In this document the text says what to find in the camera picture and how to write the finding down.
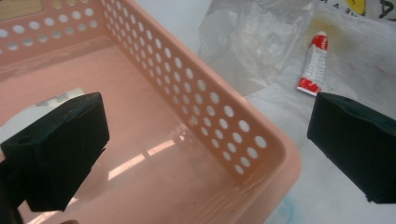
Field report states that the pink perforated plastic basket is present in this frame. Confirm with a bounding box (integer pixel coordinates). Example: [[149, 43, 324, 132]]
[[0, 0, 303, 224]]

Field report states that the red and white tube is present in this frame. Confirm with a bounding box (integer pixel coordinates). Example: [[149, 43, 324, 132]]
[[296, 30, 330, 97]]

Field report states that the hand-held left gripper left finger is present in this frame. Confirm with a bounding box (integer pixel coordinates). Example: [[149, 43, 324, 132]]
[[0, 91, 110, 213]]

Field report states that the clear smiley plastic bag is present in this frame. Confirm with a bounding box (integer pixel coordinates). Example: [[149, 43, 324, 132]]
[[198, 0, 396, 120]]

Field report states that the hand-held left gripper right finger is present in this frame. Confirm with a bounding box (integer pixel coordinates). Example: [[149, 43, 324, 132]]
[[306, 91, 396, 204]]

